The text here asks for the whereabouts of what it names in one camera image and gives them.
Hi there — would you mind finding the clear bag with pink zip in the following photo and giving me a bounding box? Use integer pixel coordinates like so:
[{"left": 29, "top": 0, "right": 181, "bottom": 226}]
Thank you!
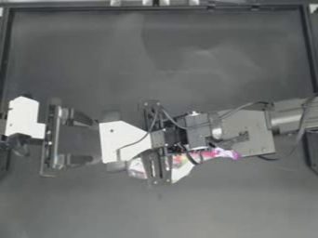
[{"left": 127, "top": 147, "right": 242, "bottom": 184}]

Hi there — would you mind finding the pink white wrapped sweet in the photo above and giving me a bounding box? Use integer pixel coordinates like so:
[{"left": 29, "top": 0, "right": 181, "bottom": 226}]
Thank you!
[{"left": 215, "top": 148, "right": 242, "bottom": 161}]

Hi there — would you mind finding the black camera cable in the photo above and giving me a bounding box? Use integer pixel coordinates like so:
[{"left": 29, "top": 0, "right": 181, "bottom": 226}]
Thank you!
[{"left": 115, "top": 100, "right": 272, "bottom": 164}]

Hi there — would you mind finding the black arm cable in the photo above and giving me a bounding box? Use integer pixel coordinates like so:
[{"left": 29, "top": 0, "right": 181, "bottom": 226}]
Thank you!
[{"left": 256, "top": 94, "right": 318, "bottom": 162}]

